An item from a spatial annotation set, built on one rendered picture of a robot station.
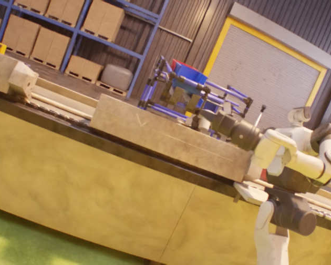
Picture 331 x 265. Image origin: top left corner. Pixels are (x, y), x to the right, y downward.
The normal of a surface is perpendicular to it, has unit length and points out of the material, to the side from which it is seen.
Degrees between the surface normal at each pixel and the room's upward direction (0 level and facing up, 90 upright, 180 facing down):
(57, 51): 90
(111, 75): 88
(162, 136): 80
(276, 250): 42
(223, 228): 90
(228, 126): 72
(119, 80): 93
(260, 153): 100
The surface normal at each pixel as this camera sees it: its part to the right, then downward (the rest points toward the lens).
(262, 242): -0.82, 0.04
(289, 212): -0.89, -0.32
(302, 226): 0.34, 0.01
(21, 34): 0.09, 0.23
